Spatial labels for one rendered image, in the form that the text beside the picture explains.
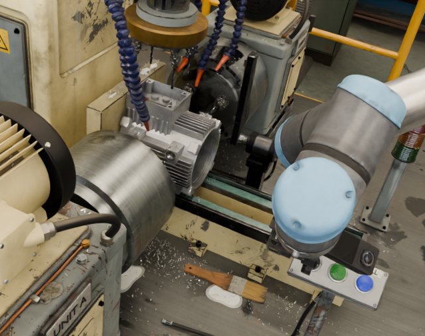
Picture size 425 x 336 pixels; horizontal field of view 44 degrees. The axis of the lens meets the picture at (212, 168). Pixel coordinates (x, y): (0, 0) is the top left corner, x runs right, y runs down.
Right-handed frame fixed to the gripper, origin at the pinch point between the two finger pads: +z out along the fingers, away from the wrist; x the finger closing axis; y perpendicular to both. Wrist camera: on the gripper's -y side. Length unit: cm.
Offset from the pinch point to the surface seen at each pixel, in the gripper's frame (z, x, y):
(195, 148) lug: 15.3, -14.9, 32.8
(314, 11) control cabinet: 260, -221, 70
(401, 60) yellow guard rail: 200, -165, -4
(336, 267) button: 5.2, -0.5, -4.4
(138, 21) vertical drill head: -5, -30, 49
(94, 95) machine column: 21, -20, 65
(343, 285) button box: 6.0, 1.9, -6.8
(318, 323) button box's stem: 18.7, 9.1, -5.4
